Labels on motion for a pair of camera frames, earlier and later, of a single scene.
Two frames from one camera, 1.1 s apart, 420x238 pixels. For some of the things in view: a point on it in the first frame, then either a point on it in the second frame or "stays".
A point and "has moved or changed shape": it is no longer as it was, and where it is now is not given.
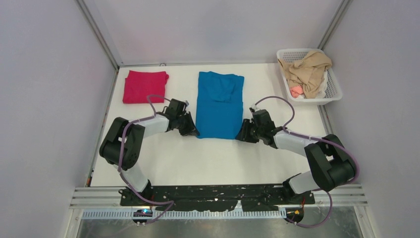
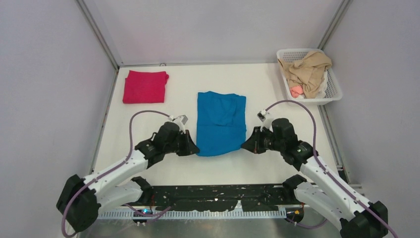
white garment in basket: (322, 92) stays
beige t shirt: (308, 72) stays
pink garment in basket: (295, 91) stays
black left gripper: (191, 129) → (189, 147)
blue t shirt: (219, 105) has moved or changed shape
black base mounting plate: (208, 198) stays
